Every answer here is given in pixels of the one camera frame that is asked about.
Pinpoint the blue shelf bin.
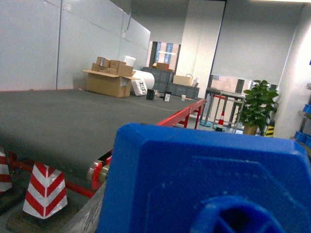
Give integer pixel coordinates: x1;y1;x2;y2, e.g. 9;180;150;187
294;131;311;143

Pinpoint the red metal table frame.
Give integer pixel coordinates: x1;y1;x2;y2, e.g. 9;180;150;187
8;99;206;198

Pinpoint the long cardboard box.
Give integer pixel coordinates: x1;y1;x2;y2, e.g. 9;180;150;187
109;60;126;69

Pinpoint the potted green plant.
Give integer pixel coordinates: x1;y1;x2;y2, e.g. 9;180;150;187
237;80;278;135

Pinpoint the large open cardboard box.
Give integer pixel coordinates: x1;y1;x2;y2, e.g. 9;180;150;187
83;70;138;98

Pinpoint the labelled small cardboard box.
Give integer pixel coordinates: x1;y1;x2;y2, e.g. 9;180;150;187
96;57;110;68

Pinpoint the blue plastic part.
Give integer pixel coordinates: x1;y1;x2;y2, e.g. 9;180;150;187
97;123;311;233

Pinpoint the black and white box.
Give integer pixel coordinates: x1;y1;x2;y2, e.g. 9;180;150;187
163;92;171;102

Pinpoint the grey plastic crate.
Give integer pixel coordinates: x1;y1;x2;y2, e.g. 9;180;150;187
140;67;199;99

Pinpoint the red white cone at left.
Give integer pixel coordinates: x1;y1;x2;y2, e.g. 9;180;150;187
0;145;26;214

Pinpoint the metal frame table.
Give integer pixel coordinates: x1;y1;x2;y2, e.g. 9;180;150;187
199;87;245;133

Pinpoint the red white traffic cone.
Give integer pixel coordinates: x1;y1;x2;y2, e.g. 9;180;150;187
7;161;81;233

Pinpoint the yellow black traffic cone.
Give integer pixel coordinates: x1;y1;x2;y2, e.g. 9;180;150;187
264;120;275;137

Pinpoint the small cardboard box right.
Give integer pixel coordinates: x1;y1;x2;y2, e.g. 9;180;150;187
117;64;133;77

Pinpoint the white foam roll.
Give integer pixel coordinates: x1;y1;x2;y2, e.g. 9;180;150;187
131;69;155;96

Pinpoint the black ribbed box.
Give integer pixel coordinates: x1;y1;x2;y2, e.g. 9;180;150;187
146;89;156;100

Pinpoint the small red white cone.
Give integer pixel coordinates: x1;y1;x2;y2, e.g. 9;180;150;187
215;111;225;132

